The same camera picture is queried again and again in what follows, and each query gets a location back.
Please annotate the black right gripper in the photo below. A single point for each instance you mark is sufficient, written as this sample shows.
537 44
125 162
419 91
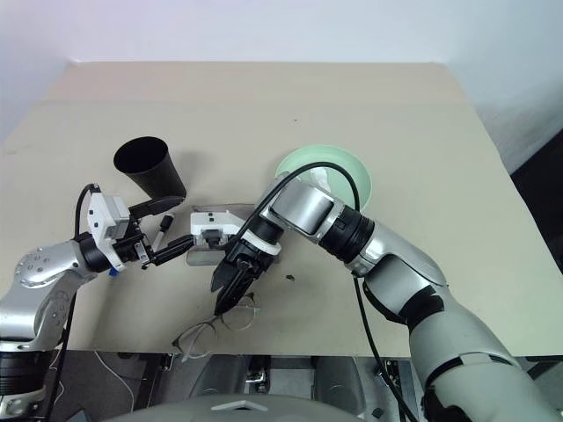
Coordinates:
250 261

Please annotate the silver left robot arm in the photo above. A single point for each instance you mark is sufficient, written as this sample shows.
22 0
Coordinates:
44 266

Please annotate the silver glasses case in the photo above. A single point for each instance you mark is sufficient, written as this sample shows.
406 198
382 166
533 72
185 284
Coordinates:
201 258

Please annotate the grey robot torso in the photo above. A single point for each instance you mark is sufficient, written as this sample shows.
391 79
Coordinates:
237 411

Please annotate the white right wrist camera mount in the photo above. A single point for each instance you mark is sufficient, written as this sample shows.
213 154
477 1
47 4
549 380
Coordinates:
215 222

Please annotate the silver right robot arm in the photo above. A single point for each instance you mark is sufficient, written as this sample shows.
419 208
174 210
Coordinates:
396 264

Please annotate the metal bracket under table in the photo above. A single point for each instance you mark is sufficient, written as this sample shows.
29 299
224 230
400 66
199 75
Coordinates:
257 373

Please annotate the black cup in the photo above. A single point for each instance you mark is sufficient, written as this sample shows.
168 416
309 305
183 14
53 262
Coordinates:
151 171

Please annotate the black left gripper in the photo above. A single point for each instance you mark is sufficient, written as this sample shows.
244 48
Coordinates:
132 246

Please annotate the dark rounded shape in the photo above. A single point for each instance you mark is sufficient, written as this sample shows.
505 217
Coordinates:
341 380
217 378

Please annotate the white marker with black cap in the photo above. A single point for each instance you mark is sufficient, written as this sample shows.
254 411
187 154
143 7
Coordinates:
165 223

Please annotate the light green bowl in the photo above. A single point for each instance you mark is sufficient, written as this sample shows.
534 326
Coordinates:
352 171

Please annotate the clear-framed glasses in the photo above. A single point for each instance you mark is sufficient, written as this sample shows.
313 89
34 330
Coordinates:
193 338

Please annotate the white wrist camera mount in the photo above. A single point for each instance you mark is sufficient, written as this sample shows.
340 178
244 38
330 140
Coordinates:
215 222
99 215

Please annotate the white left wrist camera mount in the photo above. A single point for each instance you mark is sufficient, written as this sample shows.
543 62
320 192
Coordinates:
99 215

